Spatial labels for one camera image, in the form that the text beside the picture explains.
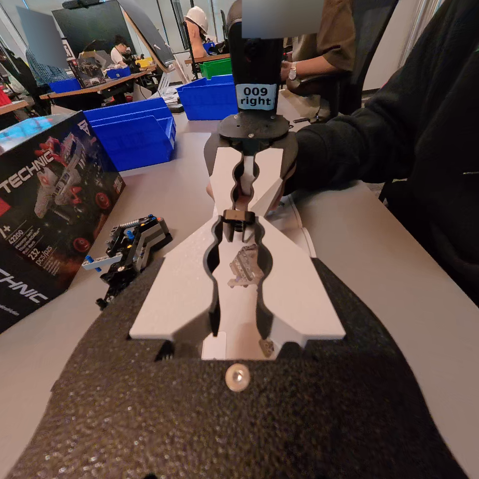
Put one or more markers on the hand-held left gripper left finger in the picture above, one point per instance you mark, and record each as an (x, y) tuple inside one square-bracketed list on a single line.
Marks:
[(176, 295)]

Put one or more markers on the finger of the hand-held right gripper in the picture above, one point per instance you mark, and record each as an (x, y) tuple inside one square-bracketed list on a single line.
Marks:
[(222, 176), (270, 176)]

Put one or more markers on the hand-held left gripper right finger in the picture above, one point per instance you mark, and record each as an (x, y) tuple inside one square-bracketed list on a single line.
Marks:
[(299, 299)]

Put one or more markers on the small black toy brick piece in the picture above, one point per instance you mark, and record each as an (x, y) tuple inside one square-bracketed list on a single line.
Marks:
[(239, 216)]

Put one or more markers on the partly built toy vehicle chassis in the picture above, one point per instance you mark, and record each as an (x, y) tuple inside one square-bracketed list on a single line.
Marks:
[(138, 247)]

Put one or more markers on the person's right forearm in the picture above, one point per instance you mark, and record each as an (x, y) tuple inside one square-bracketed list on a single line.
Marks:
[(355, 149)]

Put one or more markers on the wooden background desk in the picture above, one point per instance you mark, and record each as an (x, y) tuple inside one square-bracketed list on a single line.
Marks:
[(112, 84)]

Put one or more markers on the green plastic bin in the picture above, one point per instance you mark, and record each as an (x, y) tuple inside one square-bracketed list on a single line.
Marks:
[(217, 69)]

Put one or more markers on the instruction booklet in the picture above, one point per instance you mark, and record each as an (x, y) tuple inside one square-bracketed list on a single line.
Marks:
[(299, 232)]

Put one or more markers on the tan mannequin bust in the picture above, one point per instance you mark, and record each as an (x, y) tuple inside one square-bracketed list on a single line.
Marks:
[(196, 43)]

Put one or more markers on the white hard hat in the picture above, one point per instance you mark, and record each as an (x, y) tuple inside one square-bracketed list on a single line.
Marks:
[(197, 18)]

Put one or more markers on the black office chair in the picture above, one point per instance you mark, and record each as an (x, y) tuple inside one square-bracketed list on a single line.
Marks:
[(370, 45)]

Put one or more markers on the small blue plastic bin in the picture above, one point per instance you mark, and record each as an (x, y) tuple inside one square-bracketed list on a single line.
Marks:
[(119, 73), (65, 85)]

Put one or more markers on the person's black-clad torso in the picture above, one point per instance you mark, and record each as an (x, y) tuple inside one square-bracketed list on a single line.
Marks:
[(441, 232)]

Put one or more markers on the black toy set box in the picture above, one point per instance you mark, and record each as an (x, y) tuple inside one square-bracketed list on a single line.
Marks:
[(45, 194)]

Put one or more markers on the small distant toy set box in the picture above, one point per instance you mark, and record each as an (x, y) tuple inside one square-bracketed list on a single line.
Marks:
[(91, 73)]

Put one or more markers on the black computer monitor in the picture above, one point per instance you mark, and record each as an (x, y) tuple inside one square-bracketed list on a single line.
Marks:
[(93, 30)]

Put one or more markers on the black webcam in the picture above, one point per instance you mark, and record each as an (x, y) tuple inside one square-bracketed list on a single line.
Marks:
[(80, 3)]

